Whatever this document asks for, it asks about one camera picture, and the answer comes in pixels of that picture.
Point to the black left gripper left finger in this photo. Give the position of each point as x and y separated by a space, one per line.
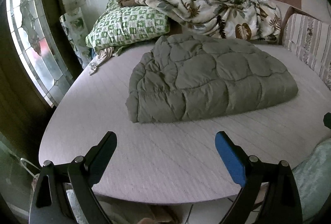
50 203

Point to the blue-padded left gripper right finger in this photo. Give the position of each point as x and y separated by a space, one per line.
270 185

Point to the light green patterned cloth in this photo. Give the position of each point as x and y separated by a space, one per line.
312 178

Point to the striped floral cushion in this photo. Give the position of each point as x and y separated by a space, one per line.
309 39

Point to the leaf-patterned cream blanket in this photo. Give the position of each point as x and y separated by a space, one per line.
224 19

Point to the beige crumpled cloth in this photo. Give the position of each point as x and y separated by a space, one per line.
103 56

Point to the green white checkered pillow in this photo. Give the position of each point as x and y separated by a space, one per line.
121 26

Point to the stained glass window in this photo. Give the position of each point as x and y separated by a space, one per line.
37 50

